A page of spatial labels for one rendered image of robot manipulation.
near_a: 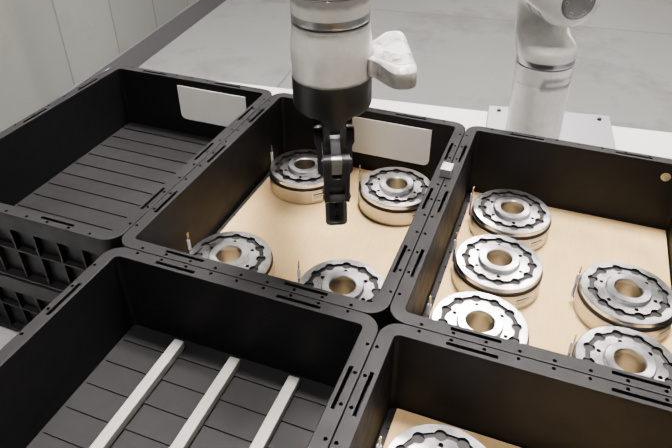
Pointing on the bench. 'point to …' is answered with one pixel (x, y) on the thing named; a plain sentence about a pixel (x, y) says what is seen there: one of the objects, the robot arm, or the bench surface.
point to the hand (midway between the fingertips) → (334, 194)
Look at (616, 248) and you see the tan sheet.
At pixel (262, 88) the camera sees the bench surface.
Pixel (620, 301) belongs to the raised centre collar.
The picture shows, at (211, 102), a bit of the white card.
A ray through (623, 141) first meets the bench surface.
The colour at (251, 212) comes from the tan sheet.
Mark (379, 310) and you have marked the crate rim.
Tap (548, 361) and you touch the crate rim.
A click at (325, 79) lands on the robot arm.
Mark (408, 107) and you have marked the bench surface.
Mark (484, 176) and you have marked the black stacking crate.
